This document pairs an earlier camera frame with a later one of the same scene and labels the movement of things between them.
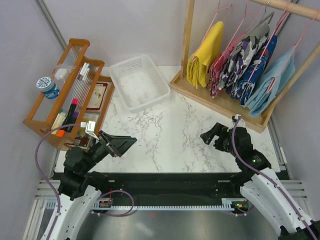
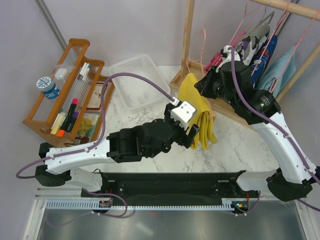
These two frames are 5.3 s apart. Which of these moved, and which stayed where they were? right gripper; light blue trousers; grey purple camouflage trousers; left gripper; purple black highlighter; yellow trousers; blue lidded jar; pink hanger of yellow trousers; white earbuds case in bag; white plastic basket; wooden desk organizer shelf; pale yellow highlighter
Moved: yellow trousers; left gripper; right gripper; pink hanger of yellow trousers
Stayed: wooden desk organizer shelf; light blue trousers; grey purple camouflage trousers; purple black highlighter; blue lidded jar; white earbuds case in bag; white plastic basket; pale yellow highlighter
